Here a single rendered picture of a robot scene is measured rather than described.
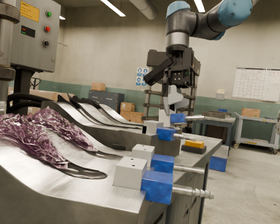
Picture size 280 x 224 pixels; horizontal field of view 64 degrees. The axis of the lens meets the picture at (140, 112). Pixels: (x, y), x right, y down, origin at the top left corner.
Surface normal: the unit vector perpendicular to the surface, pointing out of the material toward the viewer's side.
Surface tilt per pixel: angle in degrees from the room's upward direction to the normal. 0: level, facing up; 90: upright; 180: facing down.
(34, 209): 90
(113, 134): 90
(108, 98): 90
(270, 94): 90
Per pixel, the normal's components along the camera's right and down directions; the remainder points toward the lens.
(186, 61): -0.43, -0.14
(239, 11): 0.22, 0.07
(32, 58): 0.89, 0.13
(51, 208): -0.16, 0.04
